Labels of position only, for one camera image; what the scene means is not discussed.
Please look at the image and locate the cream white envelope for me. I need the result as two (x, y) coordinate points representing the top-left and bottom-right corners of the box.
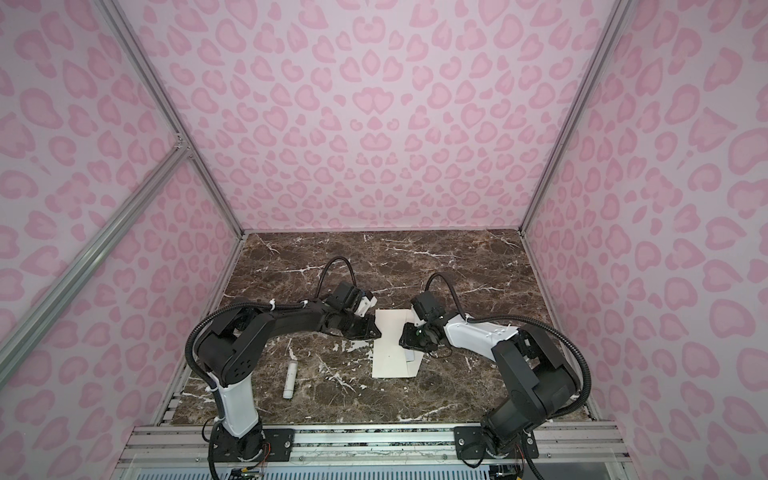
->
(372, 309), (424, 379)

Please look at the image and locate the white glue stick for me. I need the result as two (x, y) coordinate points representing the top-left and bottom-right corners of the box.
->
(282, 360), (298, 400)

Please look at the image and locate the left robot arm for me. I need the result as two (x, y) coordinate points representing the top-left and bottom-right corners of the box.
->
(184, 282), (381, 464)

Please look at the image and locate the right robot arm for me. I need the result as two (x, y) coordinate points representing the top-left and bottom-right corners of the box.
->
(399, 291), (591, 464)

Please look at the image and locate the metal base rail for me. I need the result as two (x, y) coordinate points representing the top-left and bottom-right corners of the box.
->
(113, 422), (637, 480)

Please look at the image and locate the aluminium diagonal frame bar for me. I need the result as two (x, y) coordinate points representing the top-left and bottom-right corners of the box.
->
(1, 142), (188, 385)

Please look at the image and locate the aluminium corner frame post right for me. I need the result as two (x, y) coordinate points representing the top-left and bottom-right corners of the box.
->
(518, 0), (637, 238)

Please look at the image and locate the aluminium corner frame post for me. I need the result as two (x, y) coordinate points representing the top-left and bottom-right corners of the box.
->
(94, 0), (246, 239)
(518, 0), (637, 238)

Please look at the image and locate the aluminium corner frame post left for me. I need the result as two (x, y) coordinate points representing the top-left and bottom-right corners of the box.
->
(94, 0), (246, 239)

